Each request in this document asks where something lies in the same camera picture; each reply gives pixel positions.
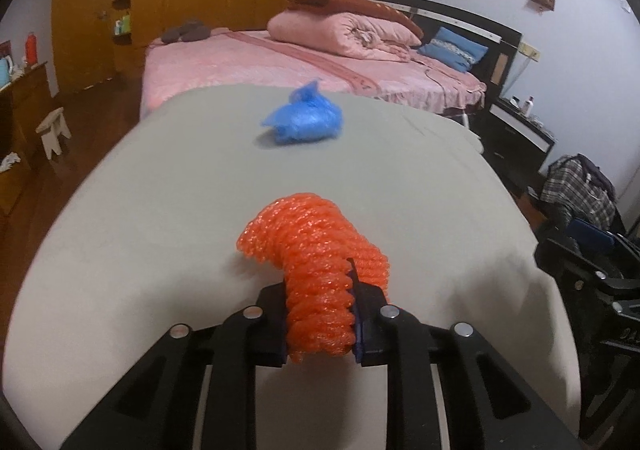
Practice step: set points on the black nightstand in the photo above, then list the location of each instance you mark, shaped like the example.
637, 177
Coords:
514, 146

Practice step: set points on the dark neck pillow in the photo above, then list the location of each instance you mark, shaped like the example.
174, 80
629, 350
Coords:
190, 31

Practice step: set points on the blue pillow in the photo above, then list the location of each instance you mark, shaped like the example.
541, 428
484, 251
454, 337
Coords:
453, 50

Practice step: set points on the white lotion bottle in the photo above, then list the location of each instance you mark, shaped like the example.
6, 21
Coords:
528, 106

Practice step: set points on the orange bubble wrap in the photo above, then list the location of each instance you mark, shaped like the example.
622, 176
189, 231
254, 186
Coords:
315, 270

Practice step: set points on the bed with pink sheet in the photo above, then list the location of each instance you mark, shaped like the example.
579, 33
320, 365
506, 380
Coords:
229, 58

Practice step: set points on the red thermos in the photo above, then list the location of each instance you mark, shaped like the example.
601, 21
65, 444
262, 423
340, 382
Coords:
31, 53

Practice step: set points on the wooden side cabinet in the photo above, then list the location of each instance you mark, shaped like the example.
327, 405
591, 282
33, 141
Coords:
26, 102

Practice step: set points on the black headboard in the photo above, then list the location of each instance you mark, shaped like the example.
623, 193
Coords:
502, 41

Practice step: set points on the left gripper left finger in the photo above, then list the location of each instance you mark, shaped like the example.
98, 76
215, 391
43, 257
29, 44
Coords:
192, 388

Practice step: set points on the small white stool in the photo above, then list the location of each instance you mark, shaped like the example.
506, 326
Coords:
52, 127

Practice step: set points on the light blue kettle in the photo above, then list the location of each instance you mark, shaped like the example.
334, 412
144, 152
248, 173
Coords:
6, 70

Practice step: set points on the brown folded blanket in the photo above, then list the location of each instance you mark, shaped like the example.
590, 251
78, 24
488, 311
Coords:
367, 8

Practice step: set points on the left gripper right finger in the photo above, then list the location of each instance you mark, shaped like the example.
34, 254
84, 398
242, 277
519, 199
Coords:
448, 388

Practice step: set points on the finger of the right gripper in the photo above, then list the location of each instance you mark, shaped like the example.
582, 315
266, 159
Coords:
593, 241
617, 278

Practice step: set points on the blue plastic bag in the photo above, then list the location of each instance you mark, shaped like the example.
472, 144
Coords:
309, 116

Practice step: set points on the plaid cloth covered chair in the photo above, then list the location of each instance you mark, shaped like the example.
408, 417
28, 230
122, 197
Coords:
575, 187

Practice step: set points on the grey table cloth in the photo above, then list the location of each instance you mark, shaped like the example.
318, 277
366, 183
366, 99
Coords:
183, 220

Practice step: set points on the folded pink quilt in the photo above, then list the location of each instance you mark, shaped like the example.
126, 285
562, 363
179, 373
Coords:
345, 34

